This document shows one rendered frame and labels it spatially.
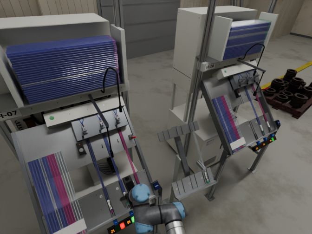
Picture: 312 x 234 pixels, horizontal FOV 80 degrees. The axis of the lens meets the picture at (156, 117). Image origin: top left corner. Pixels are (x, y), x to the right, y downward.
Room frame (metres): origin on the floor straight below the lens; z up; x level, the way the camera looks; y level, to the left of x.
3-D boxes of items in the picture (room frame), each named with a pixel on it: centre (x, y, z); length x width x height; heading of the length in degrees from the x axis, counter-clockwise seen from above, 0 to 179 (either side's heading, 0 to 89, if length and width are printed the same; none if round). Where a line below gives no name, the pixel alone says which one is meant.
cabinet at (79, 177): (1.06, 0.60, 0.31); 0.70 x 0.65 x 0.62; 122
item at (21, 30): (1.35, 0.78, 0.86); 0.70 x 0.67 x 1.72; 122
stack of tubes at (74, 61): (0.99, 0.49, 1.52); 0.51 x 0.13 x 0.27; 122
